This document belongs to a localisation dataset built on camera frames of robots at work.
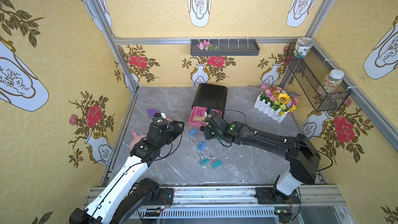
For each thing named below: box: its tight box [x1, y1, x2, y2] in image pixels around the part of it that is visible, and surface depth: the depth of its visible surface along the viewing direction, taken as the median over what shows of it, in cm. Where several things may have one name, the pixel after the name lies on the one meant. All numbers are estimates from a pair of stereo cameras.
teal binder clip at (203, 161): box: [197, 150, 210, 167], surface depth 87 cm
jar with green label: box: [292, 37, 315, 59], surface depth 87 cm
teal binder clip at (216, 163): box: [208, 152, 223, 169], surface depth 86 cm
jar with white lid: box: [321, 69, 345, 95], surface depth 67 cm
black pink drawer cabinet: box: [188, 82, 229, 128], surface depth 94 cm
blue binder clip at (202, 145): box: [196, 141, 207, 151], surface depth 92 cm
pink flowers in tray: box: [196, 39, 221, 51], surface depth 89 cm
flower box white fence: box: [253, 82, 302, 124], surface depth 96 cm
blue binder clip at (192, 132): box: [188, 128, 199, 136], surface depth 98 cm
